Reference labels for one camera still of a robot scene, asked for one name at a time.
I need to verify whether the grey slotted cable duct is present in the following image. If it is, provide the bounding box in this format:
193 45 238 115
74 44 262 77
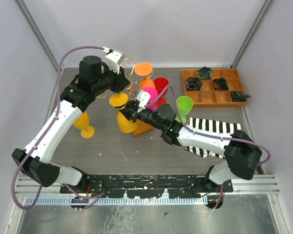
36 195 208 206

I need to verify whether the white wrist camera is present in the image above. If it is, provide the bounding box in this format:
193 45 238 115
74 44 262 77
134 90 150 109
103 47 125 74

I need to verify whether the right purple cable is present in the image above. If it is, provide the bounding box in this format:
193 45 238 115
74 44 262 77
146 85 271 210

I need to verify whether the magenta plastic wine glass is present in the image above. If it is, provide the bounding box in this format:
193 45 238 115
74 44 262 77
142 86 158 111

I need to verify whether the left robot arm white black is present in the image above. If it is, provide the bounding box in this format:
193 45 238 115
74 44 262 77
12 50 130 193

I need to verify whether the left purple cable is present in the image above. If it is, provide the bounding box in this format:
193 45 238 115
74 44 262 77
11 45 107 210

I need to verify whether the dark rolled tie left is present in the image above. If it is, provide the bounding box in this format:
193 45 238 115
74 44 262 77
185 77 203 91

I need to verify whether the black white striped cloth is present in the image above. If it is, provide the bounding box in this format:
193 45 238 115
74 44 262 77
185 117 242 159

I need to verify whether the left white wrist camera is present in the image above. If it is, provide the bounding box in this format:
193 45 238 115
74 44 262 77
103 47 125 74

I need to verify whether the dark rolled tie right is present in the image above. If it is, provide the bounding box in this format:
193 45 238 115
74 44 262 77
230 91 251 102

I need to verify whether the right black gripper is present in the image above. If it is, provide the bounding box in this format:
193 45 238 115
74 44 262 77
114 100 164 132

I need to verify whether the yellow wine glass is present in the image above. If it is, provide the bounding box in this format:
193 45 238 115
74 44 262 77
73 112 95 138
109 93 137 134

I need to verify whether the red plastic wine glass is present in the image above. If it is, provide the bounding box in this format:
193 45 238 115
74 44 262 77
154 77 169 107

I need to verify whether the wooden compartment tray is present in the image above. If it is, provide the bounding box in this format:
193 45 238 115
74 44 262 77
181 68 248 108

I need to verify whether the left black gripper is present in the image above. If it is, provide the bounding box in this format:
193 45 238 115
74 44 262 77
94 63 131 94

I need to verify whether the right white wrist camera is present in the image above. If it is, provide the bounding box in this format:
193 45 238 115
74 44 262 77
134 90 150 109

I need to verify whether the gold wire wine glass rack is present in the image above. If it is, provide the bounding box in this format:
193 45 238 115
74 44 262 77
109 58 156 137

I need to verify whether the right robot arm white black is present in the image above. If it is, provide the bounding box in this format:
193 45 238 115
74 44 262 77
120 101 262 192

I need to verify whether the orange plastic wine glass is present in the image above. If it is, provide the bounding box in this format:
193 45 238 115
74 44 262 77
134 62 155 89

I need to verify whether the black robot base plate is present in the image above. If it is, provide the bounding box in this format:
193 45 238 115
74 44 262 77
60 174 233 199

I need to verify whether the dark rolled tie top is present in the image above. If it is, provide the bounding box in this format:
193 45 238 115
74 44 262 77
197 66 212 80

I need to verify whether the dark rolled tie middle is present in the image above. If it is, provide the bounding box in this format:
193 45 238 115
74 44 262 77
213 78 229 91

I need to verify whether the dark rolled tie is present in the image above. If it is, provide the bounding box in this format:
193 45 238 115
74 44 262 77
230 91 251 102
185 77 203 91
197 66 212 80
213 78 229 91

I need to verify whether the purple cable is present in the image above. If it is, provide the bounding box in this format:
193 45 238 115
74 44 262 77
11 45 107 210
146 85 271 210

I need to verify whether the green plastic wine glass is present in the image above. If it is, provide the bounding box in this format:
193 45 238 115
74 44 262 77
175 96 194 123

